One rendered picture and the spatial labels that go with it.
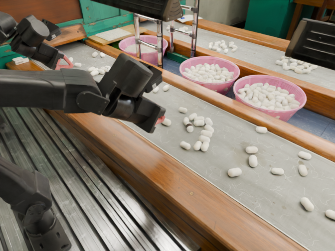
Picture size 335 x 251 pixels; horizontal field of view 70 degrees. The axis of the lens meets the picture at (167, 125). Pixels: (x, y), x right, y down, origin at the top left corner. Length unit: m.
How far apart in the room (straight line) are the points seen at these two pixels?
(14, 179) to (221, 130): 0.58
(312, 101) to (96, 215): 0.90
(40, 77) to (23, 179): 0.23
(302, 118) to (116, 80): 0.80
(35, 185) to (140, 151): 0.27
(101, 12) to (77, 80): 1.15
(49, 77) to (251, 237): 0.49
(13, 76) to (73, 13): 1.08
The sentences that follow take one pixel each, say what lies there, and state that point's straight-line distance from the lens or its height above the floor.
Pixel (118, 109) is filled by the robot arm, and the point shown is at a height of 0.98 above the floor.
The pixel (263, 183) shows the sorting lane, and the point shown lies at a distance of 0.69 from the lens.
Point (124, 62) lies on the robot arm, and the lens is 0.46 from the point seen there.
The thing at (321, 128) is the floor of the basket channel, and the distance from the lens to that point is 1.07.
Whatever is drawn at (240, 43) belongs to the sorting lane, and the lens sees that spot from 1.53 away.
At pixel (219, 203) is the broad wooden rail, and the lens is 0.59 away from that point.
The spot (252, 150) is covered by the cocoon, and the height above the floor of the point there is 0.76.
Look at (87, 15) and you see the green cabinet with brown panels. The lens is 1.52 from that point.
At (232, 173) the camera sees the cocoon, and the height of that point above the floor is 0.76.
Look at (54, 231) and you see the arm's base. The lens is 0.70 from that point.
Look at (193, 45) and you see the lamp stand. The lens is 1.29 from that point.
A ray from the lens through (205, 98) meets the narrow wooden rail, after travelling 0.93.
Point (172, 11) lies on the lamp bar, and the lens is 0.78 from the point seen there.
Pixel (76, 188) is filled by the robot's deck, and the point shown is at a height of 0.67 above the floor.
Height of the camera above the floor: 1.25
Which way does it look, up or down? 39 degrees down
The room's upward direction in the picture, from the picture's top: straight up
